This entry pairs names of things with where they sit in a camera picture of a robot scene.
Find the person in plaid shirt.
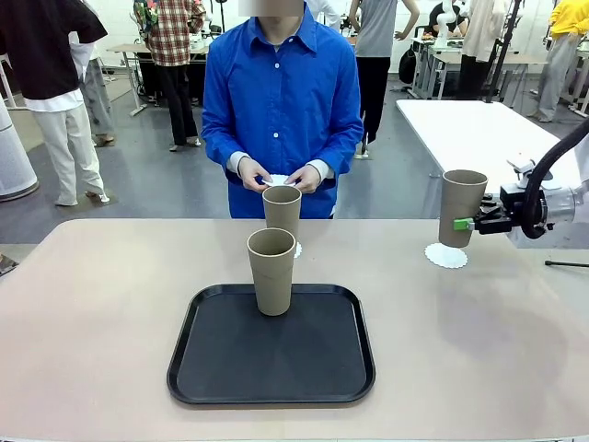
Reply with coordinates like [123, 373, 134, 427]
[133, 0, 207, 152]

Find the person in yellow top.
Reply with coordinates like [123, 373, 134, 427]
[526, 0, 589, 123]

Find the person's right forearm blue sleeve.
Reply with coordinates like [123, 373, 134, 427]
[201, 137, 253, 179]

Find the person in grey t-shirt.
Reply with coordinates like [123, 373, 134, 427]
[348, 0, 421, 160]

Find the person's left forearm blue sleeve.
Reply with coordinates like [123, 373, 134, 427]
[308, 137, 364, 183]

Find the person in blue shirt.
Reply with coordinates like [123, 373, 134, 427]
[201, 0, 364, 220]

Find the black hanging bag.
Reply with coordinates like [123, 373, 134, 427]
[398, 47, 419, 85]

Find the black plastic tray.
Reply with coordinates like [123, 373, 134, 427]
[166, 283, 377, 406]

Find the person in black top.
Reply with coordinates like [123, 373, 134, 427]
[0, 0, 111, 207]

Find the black tripod pole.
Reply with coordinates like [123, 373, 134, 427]
[482, 0, 526, 105]

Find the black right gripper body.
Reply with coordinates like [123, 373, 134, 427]
[473, 183, 526, 236]

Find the white folding table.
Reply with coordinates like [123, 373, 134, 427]
[395, 99, 589, 194]

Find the person in beige clothes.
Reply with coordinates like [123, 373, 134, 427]
[458, 0, 513, 100]

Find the black right arm cable sleeve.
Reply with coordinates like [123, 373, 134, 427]
[523, 123, 589, 240]

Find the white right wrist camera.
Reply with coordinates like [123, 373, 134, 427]
[505, 158, 553, 190]

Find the person in grey trousers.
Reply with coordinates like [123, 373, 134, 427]
[68, 39, 116, 147]

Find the tall brown paper cup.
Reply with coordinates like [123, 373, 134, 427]
[437, 169, 489, 250]
[261, 185, 303, 245]
[247, 227, 296, 317]

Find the person's left hand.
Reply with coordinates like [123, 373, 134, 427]
[288, 163, 325, 195]

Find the white ribbed cylinder appliance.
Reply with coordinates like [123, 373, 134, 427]
[0, 99, 39, 203]

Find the seated person in black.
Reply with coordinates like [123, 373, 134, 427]
[425, 3, 461, 38]

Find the grey background work table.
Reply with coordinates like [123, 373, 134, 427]
[106, 42, 211, 117]

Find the person's right hand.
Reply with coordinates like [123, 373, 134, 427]
[237, 157, 272, 191]

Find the grey background desk row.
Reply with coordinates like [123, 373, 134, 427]
[410, 36, 549, 101]

